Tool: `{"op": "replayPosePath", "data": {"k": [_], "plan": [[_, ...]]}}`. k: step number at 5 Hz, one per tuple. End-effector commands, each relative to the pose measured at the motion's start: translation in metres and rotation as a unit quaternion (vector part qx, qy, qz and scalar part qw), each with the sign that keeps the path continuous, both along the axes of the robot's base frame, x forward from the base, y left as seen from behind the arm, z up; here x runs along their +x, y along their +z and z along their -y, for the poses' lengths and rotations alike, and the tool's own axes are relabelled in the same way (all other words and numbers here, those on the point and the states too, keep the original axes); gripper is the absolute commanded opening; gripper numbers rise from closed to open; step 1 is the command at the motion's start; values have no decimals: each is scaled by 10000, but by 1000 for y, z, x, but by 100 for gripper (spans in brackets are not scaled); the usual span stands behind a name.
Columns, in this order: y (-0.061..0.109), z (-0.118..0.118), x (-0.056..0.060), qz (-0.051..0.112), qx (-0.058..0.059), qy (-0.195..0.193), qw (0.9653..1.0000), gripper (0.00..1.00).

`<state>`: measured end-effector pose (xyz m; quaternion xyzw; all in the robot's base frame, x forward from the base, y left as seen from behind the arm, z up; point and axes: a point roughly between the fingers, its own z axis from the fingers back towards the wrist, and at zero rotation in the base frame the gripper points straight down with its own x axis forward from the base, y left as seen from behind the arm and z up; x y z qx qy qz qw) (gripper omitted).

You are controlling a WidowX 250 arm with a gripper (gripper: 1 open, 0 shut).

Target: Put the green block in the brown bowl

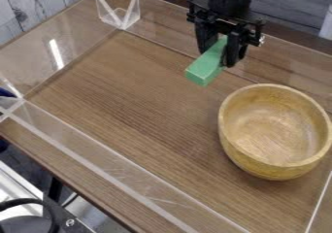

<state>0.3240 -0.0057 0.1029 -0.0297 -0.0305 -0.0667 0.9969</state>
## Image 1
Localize brown wooden bowl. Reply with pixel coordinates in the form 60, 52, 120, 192
217, 83, 332, 181

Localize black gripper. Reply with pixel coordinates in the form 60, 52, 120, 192
186, 0, 264, 68

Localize green rectangular block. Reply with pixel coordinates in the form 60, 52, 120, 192
184, 36, 226, 86

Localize clear acrylic tray walls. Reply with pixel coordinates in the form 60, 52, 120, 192
0, 0, 332, 233

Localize black cable on floor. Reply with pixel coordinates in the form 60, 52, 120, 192
0, 197, 60, 233

